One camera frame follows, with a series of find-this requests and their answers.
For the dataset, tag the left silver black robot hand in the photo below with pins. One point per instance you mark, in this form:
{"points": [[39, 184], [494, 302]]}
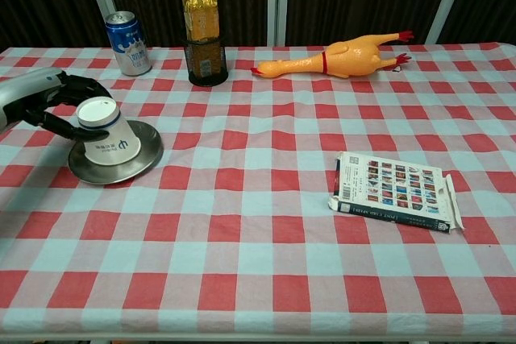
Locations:
{"points": [[28, 94]]}

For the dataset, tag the white paper cup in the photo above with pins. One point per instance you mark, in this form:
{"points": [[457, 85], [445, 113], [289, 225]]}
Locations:
{"points": [[98, 114]]}

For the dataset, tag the round metal plate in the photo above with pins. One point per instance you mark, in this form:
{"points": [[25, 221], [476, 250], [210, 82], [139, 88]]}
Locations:
{"points": [[145, 146]]}

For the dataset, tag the blue white drink can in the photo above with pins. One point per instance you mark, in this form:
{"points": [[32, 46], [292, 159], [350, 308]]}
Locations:
{"points": [[129, 48]]}

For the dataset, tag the black mesh holder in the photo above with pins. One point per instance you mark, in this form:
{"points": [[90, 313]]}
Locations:
{"points": [[217, 76]]}

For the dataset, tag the gold foil packet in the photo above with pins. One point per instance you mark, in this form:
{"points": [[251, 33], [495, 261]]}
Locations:
{"points": [[201, 13]]}

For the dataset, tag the red white checkered tablecloth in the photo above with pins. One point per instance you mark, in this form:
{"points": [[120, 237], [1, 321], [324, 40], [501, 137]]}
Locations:
{"points": [[258, 199]]}

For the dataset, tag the yellow rubber chicken toy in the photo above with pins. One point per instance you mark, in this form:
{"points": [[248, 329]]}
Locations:
{"points": [[346, 58]]}

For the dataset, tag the postcard box with photo grid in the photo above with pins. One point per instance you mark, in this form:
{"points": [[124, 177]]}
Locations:
{"points": [[395, 183]]}

